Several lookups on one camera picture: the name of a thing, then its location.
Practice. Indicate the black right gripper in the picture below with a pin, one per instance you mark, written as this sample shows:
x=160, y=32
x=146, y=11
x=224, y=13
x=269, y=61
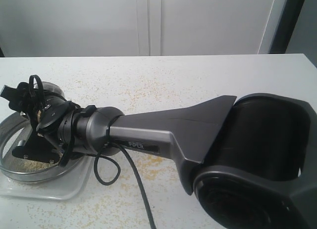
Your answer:
x=55, y=124

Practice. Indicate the round steel mesh sieve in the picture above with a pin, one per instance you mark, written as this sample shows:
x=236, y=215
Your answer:
x=15, y=130

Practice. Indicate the stainless steel cup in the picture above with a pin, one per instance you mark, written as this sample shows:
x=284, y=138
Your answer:
x=50, y=89

